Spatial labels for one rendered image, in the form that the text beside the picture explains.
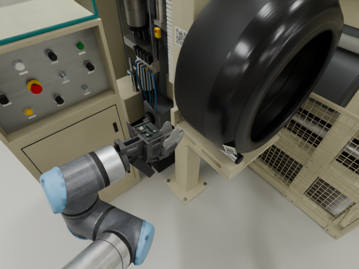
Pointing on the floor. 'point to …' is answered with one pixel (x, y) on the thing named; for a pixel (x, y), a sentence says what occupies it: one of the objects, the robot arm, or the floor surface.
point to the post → (190, 9)
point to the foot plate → (185, 197)
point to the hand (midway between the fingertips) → (179, 134)
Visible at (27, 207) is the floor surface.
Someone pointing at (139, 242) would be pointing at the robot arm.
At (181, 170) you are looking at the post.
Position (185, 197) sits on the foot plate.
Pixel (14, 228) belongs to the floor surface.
